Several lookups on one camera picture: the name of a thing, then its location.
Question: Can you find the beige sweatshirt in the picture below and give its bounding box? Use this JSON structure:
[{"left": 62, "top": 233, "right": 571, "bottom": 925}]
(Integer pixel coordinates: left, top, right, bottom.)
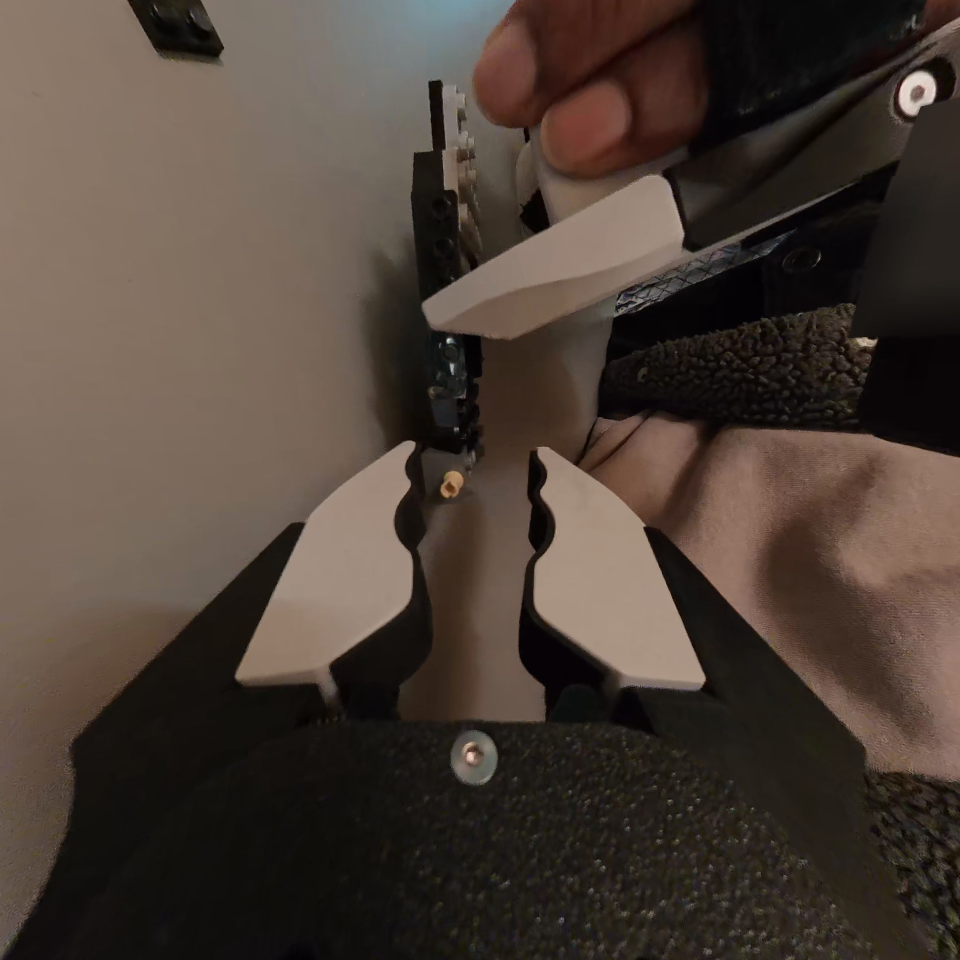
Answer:
[{"left": 576, "top": 408, "right": 960, "bottom": 777}]

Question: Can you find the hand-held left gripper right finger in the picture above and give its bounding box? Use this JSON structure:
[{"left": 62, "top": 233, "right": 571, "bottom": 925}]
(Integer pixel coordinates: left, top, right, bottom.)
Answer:
[{"left": 517, "top": 447, "right": 708, "bottom": 695}]

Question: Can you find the black toy car chassis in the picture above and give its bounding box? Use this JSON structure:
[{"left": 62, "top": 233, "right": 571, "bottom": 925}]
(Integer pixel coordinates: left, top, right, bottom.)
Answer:
[{"left": 410, "top": 78, "right": 490, "bottom": 460}]

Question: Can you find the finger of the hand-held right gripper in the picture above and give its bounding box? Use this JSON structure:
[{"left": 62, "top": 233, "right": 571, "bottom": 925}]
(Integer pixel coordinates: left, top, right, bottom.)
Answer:
[{"left": 420, "top": 173, "right": 689, "bottom": 345}]

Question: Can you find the grey desk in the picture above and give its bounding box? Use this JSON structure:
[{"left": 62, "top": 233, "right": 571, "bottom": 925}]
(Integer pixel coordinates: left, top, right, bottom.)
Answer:
[{"left": 0, "top": 0, "right": 610, "bottom": 931}]

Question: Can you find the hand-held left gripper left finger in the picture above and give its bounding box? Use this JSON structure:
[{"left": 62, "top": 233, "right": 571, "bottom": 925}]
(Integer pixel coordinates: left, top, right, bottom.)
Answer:
[{"left": 234, "top": 440, "right": 436, "bottom": 708}]

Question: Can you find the black L-shaped toy plate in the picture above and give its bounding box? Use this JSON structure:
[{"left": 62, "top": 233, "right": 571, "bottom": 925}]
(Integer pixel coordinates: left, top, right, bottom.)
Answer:
[{"left": 127, "top": 0, "right": 225, "bottom": 60}]

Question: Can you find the person's right hand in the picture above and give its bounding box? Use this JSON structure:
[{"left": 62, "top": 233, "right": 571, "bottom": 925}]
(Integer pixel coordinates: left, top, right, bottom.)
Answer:
[{"left": 473, "top": 0, "right": 715, "bottom": 179}]

